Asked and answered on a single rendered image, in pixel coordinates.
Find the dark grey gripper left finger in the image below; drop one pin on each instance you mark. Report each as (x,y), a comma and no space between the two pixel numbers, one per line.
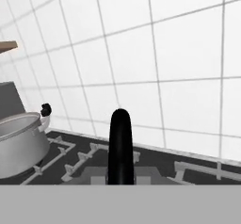
(94,174)

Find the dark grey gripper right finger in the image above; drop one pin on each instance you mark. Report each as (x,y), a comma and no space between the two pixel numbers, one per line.
(146,174)

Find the black kettle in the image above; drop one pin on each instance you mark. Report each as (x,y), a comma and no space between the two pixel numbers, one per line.
(120,146)

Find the black hob with grey grates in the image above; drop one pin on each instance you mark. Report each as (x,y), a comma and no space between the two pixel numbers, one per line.
(157,162)

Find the grey steel pot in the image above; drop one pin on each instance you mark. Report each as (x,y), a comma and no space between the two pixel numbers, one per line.
(20,146)

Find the dark grey block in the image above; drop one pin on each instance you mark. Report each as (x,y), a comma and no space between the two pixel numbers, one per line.
(9,99)

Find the light wooden shelf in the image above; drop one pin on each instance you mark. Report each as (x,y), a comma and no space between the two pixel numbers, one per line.
(6,46)

